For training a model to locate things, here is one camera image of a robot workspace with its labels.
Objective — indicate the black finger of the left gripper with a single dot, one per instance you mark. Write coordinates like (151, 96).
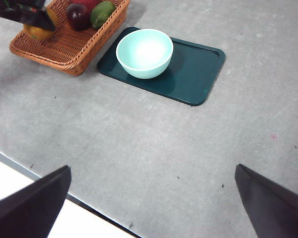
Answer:
(29, 3)
(27, 18)

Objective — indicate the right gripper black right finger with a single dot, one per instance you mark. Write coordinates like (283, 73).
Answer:
(275, 210)

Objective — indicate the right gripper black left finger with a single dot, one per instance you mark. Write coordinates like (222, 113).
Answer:
(27, 213)

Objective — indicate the orange-yellow fruit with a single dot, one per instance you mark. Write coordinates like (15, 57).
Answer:
(38, 33)

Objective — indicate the teal ceramic bowl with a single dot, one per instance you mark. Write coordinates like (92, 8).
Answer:
(144, 54)

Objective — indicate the dark purple plum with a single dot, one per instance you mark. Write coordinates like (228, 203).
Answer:
(78, 17)

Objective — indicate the brown wicker basket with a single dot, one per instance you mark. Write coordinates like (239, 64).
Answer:
(69, 49)

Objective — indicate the red apple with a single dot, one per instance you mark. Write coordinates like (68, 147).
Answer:
(85, 4)

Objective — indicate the green fruit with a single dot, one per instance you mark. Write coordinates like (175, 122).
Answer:
(101, 13)

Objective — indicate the dark green rectangular tray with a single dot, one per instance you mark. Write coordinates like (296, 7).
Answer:
(193, 74)

